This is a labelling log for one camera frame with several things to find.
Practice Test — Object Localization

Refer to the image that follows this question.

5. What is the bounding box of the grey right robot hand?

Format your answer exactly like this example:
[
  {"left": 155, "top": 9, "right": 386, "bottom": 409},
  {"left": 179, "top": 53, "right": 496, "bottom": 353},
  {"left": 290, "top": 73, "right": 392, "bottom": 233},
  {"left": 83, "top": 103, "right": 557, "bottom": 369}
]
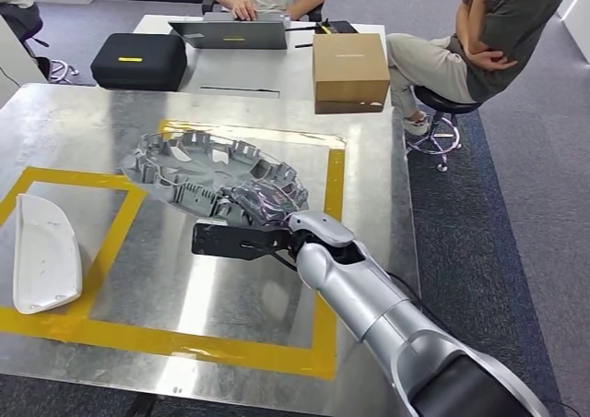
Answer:
[{"left": 232, "top": 180, "right": 309, "bottom": 227}]

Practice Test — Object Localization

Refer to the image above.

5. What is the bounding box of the grey plastic wheel hubcap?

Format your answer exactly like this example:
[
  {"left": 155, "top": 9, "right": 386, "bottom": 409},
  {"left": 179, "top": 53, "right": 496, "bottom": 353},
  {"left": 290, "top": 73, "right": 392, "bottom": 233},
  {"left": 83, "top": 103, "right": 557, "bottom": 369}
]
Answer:
[{"left": 121, "top": 129, "right": 310, "bottom": 230}]

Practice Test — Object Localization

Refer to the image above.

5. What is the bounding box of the stainless steel workbench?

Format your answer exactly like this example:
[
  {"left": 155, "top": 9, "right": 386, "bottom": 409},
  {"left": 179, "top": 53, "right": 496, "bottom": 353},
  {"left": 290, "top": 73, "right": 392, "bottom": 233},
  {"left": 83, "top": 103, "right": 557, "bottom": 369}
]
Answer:
[{"left": 0, "top": 82, "right": 422, "bottom": 417}]

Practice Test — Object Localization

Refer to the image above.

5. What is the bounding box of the white table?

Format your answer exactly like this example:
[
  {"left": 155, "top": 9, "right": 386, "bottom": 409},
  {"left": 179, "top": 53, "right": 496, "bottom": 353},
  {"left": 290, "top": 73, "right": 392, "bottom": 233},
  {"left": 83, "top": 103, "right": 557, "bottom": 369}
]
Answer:
[{"left": 132, "top": 13, "right": 393, "bottom": 116}]

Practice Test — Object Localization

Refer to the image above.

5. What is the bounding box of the brown cardboard box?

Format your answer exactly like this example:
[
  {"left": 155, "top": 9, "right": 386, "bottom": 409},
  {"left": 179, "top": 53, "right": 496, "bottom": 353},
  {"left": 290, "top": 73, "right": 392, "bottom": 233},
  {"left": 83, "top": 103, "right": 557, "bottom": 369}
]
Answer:
[{"left": 311, "top": 32, "right": 392, "bottom": 116}]

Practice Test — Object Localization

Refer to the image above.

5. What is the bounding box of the grey laptop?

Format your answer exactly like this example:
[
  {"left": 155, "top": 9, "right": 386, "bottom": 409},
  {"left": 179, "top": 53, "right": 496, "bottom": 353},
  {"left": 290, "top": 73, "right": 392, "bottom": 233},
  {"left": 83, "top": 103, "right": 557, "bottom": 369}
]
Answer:
[{"left": 167, "top": 11, "right": 293, "bottom": 52}]

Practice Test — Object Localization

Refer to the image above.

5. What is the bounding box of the black flat device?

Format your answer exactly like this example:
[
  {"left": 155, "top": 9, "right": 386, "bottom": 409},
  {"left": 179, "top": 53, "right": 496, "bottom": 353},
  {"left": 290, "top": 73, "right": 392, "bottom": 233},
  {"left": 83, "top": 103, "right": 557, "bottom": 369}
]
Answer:
[{"left": 314, "top": 18, "right": 360, "bottom": 37}]

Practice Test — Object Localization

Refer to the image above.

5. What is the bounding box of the black zip case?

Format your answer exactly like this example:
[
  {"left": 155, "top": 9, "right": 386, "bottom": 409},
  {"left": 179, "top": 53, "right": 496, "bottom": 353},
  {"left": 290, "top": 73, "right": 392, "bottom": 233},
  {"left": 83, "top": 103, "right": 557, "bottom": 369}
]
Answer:
[{"left": 90, "top": 32, "right": 189, "bottom": 93}]

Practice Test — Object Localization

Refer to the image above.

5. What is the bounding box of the black stool with chrome base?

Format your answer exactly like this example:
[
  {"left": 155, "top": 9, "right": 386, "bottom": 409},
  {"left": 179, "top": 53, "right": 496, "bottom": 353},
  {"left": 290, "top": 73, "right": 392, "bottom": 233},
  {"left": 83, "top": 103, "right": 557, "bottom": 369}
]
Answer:
[{"left": 405, "top": 85, "right": 483, "bottom": 174}]

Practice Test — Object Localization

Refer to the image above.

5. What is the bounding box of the white plastic mirror cover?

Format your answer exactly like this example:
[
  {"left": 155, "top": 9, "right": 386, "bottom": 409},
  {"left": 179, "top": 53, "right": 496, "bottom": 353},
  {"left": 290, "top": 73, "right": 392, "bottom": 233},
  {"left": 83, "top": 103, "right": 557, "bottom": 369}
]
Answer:
[{"left": 12, "top": 193, "right": 85, "bottom": 316}]

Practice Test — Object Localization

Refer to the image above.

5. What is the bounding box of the white-topped steel-legged table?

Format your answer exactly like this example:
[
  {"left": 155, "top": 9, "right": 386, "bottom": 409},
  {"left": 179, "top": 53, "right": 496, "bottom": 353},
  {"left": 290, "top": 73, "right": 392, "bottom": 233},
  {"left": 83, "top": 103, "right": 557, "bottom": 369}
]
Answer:
[{"left": 0, "top": 17, "right": 50, "bottom": 107}]

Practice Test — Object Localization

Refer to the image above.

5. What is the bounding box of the yellow tape double frame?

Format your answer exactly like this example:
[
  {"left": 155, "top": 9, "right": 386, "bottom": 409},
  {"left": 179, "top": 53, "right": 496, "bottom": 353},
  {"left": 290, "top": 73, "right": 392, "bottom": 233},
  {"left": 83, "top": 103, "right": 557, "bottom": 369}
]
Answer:
[{"left": 0, "top": 118, "right": 347, "bottom": 384}]

